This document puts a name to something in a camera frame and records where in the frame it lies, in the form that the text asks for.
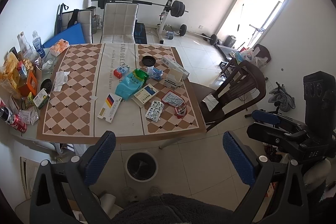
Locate white box tricolour stripes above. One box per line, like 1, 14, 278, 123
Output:
97, 93, 122, 123

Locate long white toothpaste box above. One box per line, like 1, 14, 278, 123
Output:
161, 55, 190, 80

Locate blue green plastic bag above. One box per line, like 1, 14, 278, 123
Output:
115, 69, 149, 100

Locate cream box blue rectangle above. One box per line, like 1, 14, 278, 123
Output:
132, 84, 159, 107

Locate white round trash bin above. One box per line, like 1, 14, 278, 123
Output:
125, 151, 158, 182

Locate left grey fuzzy slipper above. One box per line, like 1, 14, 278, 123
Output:
121, 187, 138, 202

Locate grey fuzzy slipper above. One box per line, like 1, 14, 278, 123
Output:
121, 187, 138, 202
149, 185, 163, 197

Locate right grey fuzzy slipper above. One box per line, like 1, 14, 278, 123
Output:
149, 185, 163, 197

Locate red cola can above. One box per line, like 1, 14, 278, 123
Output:
9, 114, 27, 134

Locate green drink carton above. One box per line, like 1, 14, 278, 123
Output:
33, 88, 50, 109

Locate floor barbell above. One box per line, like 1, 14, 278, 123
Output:
179, 24, 218, 46

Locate red snack packet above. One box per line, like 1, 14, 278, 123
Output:
162, 91, 187, 118

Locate white table leg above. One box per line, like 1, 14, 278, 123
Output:
159, 138, 182, 149

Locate green white medicine box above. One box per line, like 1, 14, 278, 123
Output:
163, 69, 183, 90

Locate black fleece trouser legs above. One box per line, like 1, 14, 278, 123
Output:
111, 193, 233, 223

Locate blister pill pack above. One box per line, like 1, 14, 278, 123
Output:
145, 101, 165, 122

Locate white crumpled tissue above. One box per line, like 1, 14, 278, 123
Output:
54, 71, 70, 92

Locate checkered table mat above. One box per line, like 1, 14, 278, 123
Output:
37, 43, 206, 144

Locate orange box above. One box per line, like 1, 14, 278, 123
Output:
18, 71, 38, 97

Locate blue crumpled wrapper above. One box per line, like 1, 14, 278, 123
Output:
147, 66, 163, 81

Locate small blue white box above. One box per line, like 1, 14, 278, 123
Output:
113, 65, 130, 79

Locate yellow snack bag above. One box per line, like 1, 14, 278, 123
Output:
1, 52, 21, 99

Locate orange tissue pack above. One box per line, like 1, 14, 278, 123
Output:
50, 39, 70, 57

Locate barbell on rack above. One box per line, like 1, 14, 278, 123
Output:
92, 0, 188, 44

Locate blue folded mat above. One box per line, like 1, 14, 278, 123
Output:
43, 23, 85, 48

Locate clear water bottle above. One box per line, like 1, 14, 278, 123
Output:
32, 31, 46, 59

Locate white padded chair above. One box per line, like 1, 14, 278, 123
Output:
101, 2, 138, 44

